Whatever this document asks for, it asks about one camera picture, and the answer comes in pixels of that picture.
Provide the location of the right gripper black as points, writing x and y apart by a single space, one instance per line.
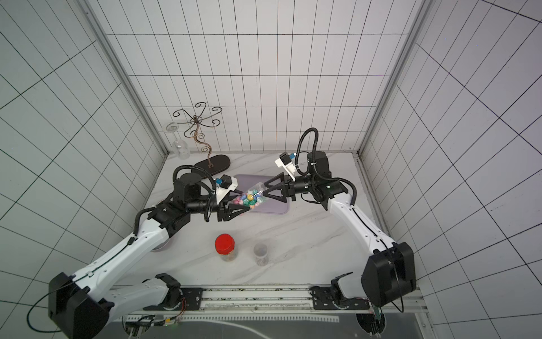
287 186

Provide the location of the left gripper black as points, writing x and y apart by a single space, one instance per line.
227 212

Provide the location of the clear jar with colourful candies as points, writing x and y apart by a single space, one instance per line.
253 197

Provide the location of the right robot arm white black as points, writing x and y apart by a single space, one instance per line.
389 272

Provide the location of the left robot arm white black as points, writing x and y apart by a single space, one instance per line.
83 303

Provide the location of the red lid candy jar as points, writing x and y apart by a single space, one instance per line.
226 248

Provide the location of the small clear empty jar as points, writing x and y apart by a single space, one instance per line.
261 252

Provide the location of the lilac plastic tray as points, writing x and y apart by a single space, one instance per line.
271 206

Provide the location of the metal glass holder stand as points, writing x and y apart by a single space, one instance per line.
203 118

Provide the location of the hanging wine glass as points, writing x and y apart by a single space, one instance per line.
179 147

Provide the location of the lilac bowl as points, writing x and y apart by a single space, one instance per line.
161 246

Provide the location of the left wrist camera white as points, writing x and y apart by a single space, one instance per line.
224 186

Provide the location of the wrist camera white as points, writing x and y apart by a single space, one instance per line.
224 186
286 162

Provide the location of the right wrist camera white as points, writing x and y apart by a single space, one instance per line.
286 162

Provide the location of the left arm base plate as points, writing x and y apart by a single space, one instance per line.
188 299

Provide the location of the aluminium mounting rail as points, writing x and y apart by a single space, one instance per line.
242 303

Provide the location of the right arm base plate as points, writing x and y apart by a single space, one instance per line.
332 299

